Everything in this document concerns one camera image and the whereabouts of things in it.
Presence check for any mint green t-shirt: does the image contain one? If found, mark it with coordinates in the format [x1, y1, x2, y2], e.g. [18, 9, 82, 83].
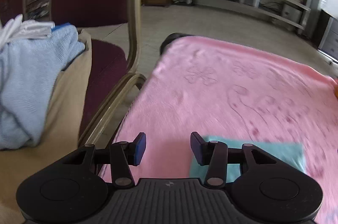
[189, 136, 307, 183]

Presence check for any beige cloth on chair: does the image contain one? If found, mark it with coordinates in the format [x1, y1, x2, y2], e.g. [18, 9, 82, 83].
[1, 30, 92, 223]

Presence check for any pink patterned blanket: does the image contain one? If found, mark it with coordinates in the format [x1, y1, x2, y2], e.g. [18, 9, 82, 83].
[116, 36, 337, 223]

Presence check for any light blue knit sweater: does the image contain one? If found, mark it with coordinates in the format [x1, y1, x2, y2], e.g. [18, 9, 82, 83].
[1, 24, 85, 150]

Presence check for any white folded cloth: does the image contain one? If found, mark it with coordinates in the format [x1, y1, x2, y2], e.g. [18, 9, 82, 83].
[0, 14, 55, 48]

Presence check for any maroon wooden chair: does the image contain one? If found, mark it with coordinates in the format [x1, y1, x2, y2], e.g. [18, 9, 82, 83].
[50, 0, 146, 145]

